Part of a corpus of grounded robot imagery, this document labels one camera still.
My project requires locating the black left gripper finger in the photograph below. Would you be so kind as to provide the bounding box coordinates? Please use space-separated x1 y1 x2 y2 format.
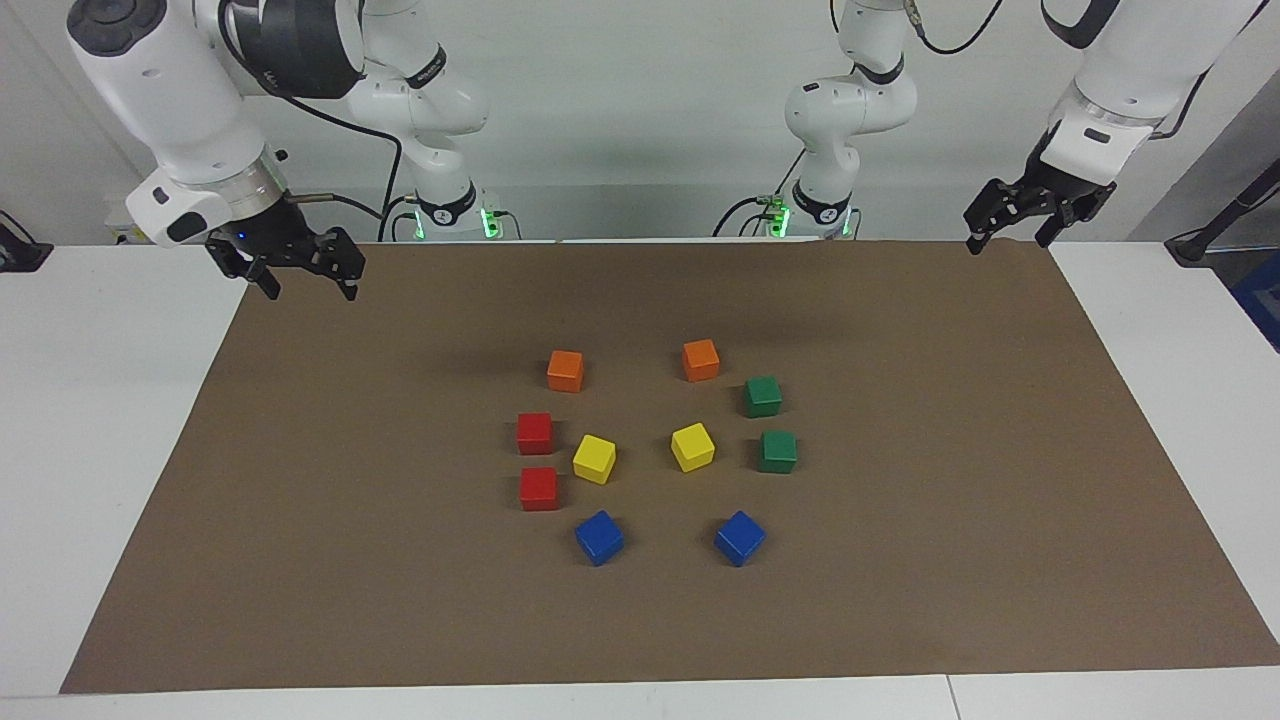
965 180 1021 255
1037 205 1086 248

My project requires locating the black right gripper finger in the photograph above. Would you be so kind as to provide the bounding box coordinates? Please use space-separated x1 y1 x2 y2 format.
318 228 366 301
206 240 282 300

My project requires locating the white power box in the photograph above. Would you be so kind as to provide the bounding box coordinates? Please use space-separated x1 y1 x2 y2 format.
105 195 153 246

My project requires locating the black stand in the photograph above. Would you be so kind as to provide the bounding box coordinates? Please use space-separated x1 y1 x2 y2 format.
1165 155 1280 266

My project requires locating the blue crate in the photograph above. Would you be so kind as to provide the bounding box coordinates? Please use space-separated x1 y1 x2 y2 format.
1230 248 1280 353

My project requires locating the brown table mat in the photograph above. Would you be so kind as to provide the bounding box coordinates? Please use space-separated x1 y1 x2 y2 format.
60 238 1280 696

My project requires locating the yellow wooden cube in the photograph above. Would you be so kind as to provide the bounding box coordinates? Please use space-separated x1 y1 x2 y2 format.
670 422 717 473
572 434 617 486

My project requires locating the blue wooden cube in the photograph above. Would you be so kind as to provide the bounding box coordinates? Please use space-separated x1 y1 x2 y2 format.
574 510 625 567
714 510 767 568

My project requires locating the black right base cable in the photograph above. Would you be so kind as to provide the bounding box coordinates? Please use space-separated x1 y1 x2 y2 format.
378 195 421 243

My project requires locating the black base cable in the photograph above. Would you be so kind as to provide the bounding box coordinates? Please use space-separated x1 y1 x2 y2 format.
712 148 809 239
378 195 421 243

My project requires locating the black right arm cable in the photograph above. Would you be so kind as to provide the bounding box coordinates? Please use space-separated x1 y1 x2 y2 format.
215 0 406 219

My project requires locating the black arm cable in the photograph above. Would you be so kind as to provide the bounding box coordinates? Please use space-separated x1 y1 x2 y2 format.
905 0 1216 141
215 0 406 219

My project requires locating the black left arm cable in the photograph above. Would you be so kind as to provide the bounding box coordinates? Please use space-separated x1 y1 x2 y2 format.
905 0 1216 141

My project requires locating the black clamp mount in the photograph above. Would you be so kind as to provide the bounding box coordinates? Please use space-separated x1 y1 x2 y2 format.
0 210 53 273

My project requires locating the black left base cable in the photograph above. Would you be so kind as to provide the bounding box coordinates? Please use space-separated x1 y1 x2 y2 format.
712 148 809 239

